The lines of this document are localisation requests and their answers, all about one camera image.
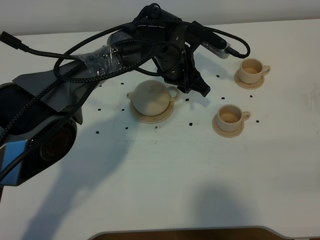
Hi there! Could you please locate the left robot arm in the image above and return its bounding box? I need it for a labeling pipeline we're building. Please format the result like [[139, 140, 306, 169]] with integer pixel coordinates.
[[0, 3, 229, 186]]

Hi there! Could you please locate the near beige teacup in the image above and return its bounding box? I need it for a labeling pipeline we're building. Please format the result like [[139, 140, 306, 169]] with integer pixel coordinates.
[[215, 104, 251, 133]]

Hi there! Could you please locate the left black braided cable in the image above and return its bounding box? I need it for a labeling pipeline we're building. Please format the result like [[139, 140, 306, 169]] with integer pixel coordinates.
[[0, 20, 251, 181]]

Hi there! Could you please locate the beige cup saucer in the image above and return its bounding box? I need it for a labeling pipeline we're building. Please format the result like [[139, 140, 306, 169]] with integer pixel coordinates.
[[212, 115, 245, 138], [234, 70, 265, 90]]

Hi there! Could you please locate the far beige cup saucer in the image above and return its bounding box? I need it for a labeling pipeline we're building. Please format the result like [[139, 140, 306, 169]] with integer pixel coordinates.
[[234, 70, 265, 90]]

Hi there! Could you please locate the beige ceramic teapot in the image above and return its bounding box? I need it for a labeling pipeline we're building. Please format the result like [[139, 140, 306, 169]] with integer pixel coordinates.
[[126, 80, 180, 117]]

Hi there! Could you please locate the beige teapot saucer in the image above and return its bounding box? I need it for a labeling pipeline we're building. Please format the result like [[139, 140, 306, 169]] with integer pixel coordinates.
[[129, 101, 175, 124]]

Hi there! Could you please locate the near beige cup saucer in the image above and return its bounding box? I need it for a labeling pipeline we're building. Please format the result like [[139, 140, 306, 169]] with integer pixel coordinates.
[[212, 115, 245, 138]]

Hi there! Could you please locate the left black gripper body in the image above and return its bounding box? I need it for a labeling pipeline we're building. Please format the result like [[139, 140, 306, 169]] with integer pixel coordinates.
[[155, 23, 193, 86]]

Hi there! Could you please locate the beige teacup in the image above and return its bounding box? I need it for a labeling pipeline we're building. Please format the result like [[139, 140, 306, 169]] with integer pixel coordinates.
[[238, 58, 271, 84], [215, 104, 251, 133]]

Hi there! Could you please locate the far beige teacup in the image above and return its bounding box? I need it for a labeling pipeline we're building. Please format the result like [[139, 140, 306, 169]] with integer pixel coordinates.
[[238, 58, 271, 84]]

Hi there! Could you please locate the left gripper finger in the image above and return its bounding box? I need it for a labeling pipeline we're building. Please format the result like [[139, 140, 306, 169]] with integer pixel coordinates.
[[177, 46, 191, 94], [189, 68, 210, 97]]

